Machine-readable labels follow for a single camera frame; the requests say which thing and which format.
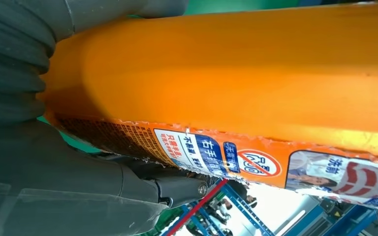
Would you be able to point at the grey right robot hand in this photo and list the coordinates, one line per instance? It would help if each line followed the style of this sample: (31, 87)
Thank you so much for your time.
(62, 195)

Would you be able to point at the green plastic crate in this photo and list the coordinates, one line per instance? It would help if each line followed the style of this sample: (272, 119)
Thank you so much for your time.
(172, 219)

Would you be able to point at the red metal pole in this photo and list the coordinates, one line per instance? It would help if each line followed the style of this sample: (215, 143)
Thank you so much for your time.
(196, 208)

